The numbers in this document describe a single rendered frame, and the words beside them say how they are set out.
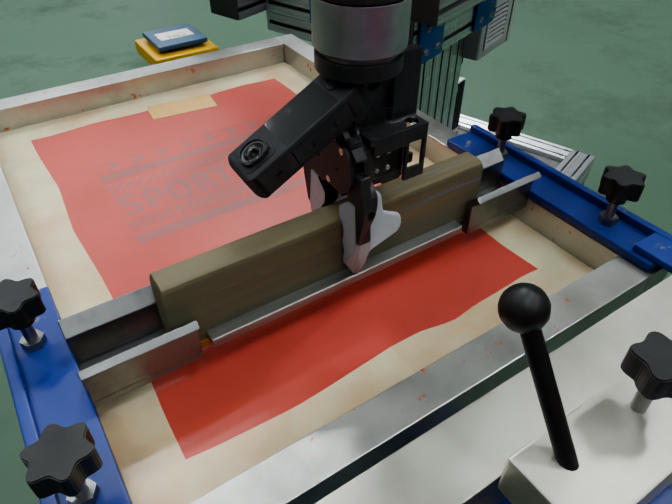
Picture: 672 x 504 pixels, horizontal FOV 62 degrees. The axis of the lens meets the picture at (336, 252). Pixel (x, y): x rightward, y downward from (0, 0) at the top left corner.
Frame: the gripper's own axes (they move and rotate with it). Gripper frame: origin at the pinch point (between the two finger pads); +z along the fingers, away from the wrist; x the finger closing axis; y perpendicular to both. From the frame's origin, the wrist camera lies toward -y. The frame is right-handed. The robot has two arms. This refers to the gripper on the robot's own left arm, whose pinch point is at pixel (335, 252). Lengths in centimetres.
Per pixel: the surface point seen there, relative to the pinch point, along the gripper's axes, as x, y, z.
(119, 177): 34.1, -12.5, 5.4
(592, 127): 107, 226, 100
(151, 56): 74, 6, 6
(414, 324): -8.4, 3.8, 5.3
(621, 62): 150, 310, 100
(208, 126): 40.8, 3.3, 5.4
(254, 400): -7.6, -13.5, 5.3
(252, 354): -2.9, -11.4, 5.3
